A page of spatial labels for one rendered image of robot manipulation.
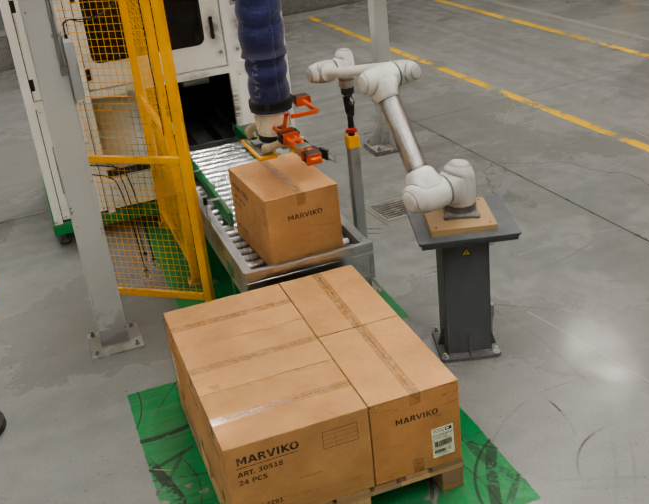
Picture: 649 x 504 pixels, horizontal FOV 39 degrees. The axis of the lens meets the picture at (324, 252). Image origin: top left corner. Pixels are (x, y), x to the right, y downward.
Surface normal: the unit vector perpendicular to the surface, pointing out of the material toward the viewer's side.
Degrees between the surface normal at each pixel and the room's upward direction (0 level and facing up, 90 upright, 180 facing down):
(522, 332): 0
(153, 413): 0
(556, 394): 0
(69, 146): 90
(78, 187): 90
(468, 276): 90
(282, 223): 90
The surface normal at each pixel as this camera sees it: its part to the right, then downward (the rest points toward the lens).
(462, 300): 0.07, 0.43
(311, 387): -0.11, -0.89
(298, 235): 0.40, 0.36
